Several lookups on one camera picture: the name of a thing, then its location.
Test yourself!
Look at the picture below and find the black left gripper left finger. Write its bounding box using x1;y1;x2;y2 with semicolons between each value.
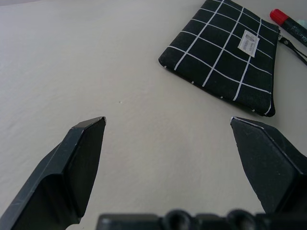
0;116;107;230

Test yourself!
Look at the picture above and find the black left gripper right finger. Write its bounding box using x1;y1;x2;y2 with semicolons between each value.
229;116;307;215

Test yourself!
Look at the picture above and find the black grid-pattern zipper pouch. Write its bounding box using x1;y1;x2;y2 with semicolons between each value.
158;0;307;118

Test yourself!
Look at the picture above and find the dark marker with red cap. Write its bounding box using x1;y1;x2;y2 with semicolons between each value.
270;9;307;48

